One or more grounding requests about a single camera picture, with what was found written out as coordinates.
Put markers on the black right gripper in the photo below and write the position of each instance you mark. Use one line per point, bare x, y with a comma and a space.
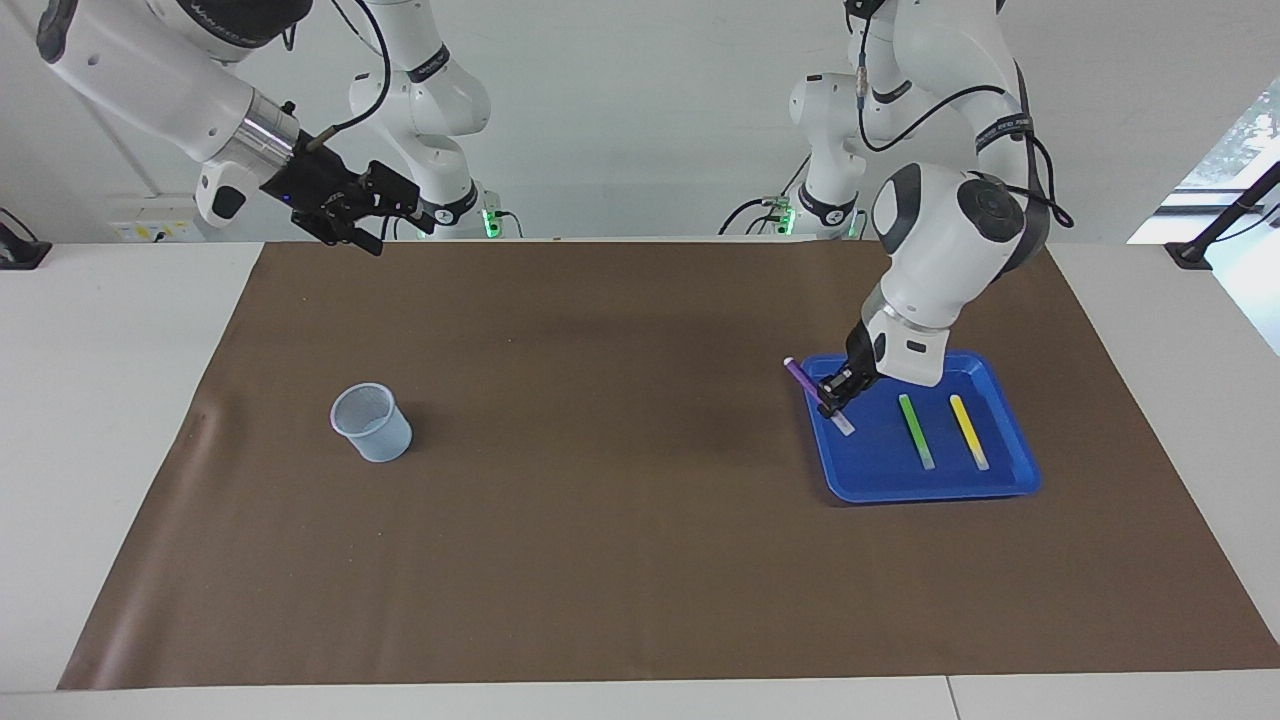
320, 190

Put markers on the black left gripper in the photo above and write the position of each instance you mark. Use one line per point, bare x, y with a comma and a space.
862, 355

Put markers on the purple pen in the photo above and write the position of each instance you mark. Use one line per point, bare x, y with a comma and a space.
800, 377

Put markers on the green pen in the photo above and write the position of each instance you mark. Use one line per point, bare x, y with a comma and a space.
916, 432

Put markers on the yellow pen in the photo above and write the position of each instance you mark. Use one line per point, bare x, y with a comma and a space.
968, 430

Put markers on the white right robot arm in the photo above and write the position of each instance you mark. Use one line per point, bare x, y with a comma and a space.
170, 80

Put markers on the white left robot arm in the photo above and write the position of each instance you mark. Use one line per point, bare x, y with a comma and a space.
940, 230

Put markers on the blue plastic tray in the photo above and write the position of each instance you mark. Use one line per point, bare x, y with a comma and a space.
890, 470

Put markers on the light blue mesh pen cup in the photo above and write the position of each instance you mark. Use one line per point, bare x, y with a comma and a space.
375, 435

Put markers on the brown table mat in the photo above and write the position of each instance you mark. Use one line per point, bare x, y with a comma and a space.
620, 520

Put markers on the black clamp stand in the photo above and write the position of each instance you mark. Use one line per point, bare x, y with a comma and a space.
1215, 230

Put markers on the bright window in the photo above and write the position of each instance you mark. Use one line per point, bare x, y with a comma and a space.
1250, 120

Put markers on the white wall socket box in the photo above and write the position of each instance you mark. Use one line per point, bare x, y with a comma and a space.
150, 220

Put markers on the black desk mount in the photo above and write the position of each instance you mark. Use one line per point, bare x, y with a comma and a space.
20, 248

